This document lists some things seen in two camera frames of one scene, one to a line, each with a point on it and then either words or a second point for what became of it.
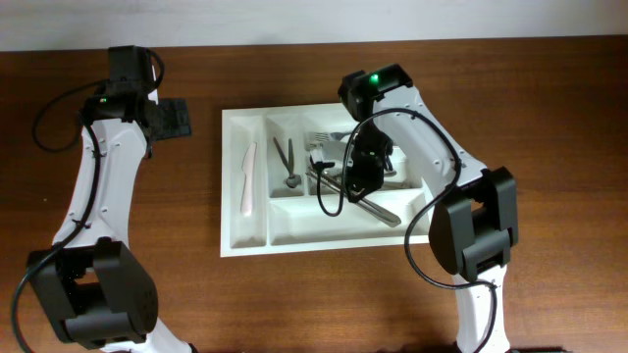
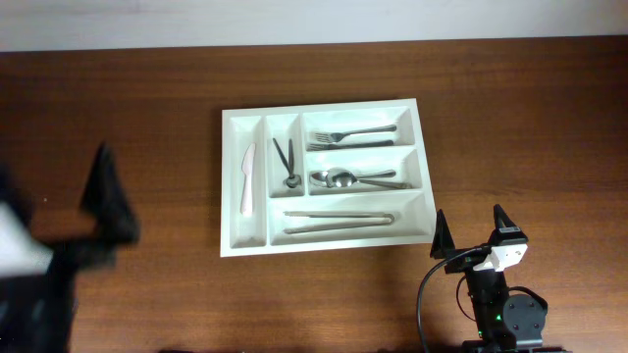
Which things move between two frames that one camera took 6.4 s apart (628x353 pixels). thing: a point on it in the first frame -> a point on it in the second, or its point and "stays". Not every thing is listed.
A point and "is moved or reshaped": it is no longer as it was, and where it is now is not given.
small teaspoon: (281, 155) is moved or reshaped
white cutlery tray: (285, 186) stays
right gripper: (371, 176) -> (443, 240)
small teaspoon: (292, 179) stays
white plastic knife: (248, 169) stays
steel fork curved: (331, 136) stays
